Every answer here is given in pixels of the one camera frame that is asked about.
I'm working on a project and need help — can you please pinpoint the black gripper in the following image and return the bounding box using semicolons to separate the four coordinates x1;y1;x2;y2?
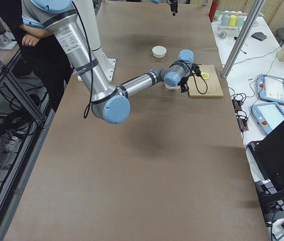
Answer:
180;63;200;93
167;0;178;16

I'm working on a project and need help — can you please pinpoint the clear plastic egg box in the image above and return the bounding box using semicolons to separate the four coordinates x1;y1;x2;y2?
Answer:
165;83;180;91

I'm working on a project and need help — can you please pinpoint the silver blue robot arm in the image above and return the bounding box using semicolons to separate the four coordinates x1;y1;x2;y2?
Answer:
151;0;178;16
22;1;201;124

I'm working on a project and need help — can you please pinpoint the person's hand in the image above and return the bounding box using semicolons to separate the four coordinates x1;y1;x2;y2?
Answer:
22;33;42;47

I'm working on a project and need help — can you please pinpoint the lemon slice by knife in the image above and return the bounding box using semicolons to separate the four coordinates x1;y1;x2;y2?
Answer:
201;72;210;80

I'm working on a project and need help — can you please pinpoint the bamboo cutting board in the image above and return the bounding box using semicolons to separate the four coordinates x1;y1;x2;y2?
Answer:
187;65;224;98

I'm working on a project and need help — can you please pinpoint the white ceramic bowl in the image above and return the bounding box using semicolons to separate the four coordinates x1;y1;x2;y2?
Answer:
152;46;167;59

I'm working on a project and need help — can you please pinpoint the yellow cup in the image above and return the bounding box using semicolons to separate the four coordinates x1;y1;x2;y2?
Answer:
228;15;237;27

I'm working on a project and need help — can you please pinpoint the blue teach pendant lower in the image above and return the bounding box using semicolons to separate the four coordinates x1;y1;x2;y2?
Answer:
252;102;284;135

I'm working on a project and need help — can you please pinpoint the blue teach pendant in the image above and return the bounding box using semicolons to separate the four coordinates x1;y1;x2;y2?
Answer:
256;74;284;105
252;102;284;135

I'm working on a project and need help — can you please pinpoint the blue teach pendant upper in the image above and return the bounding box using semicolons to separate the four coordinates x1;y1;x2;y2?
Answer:
256;74;284;105

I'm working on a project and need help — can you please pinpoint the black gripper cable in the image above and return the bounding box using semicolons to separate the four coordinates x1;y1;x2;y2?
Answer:
188;65;209;96

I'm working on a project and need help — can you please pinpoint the aluminium frame post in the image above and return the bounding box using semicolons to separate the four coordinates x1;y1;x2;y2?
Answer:
221;0;265;79

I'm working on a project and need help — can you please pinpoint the white column base mount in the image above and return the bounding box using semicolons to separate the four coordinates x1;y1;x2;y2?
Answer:
74;0;116;82

